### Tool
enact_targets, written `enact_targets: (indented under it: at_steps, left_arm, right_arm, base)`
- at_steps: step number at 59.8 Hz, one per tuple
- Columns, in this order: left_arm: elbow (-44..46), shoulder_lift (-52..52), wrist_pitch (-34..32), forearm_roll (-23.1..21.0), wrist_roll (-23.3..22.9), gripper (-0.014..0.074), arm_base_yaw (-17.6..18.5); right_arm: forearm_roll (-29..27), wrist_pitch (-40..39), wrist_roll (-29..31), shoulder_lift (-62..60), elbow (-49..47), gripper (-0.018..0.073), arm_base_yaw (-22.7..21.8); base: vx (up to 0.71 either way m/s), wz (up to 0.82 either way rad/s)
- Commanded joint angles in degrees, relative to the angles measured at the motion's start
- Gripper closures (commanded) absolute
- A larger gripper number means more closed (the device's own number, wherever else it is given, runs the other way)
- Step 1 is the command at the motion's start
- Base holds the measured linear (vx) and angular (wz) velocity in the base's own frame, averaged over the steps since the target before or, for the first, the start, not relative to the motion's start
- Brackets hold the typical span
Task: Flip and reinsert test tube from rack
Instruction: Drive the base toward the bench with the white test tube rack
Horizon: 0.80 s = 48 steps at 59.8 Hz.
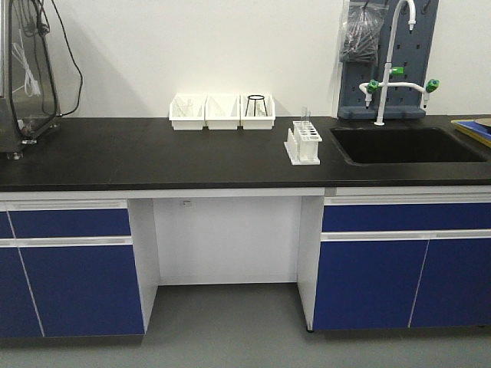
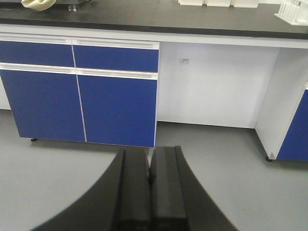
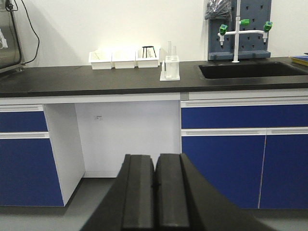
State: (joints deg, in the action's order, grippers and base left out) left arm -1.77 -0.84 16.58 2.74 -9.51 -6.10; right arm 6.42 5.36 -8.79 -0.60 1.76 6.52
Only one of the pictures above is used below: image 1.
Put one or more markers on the black wire tripod stand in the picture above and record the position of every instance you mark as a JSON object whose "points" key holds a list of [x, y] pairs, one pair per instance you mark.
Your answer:
{"points": [[256, 106]]}

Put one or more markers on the steel and glass apparatus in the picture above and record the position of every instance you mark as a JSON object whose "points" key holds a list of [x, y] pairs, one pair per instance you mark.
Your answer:
{"points": [[29, 100]]}

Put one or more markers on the right white storage bin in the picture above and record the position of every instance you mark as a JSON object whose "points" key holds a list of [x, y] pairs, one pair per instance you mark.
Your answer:
{"points": [[258, 123]]}

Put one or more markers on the left white storage bin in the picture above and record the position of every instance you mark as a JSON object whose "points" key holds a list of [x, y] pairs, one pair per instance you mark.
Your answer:
{"points": [[187, 111]]}

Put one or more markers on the clear glass test tube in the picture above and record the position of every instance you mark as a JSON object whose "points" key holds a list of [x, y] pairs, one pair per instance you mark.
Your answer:
{"points": [[304, 115]]}

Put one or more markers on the grey-blue pegboard drying rack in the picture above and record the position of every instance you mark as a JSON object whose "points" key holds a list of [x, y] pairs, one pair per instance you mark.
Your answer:
{"points": [[410, 58]]}

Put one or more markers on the white test tube rack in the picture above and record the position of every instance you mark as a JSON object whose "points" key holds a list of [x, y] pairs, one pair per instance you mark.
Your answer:
{"points": [[302, 144]]}

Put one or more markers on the white storage bin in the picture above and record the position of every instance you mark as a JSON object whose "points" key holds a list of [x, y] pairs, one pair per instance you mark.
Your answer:
{"points": [[187, 111], [222, 111], [258, 123]]}

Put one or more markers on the right blue cabinet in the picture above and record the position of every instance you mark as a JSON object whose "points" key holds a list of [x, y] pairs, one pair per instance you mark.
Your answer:
{"points": [[402, 264]]}

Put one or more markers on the plastic bag of black pegs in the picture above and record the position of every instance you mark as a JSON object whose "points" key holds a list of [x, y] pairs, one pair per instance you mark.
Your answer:
{"points": [[361, 26]]}

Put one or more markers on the white gooseneck lab faucet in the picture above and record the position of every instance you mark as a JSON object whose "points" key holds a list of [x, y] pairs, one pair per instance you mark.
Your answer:
{"points": [[370, 87]]}

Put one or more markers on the middle white storage bin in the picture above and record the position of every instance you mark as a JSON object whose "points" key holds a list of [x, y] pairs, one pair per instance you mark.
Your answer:
{"points": [[222, 111]]}

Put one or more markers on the black lab sink basin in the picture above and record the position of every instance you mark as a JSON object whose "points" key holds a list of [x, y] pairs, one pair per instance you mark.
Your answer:
{"points": [[364, 147]]}

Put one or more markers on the yellow and blue tray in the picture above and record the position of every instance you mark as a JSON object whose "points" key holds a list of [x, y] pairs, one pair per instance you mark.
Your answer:
{"points": [[478, 129]]}

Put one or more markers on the left blue cabinet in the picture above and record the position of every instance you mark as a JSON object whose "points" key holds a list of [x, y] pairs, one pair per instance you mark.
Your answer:
{"points": [[68, 270]]}

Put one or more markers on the blue cabinet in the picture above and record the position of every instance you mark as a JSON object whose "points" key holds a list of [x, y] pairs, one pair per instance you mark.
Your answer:
{"points": [[68, 270], [402, 264]]}

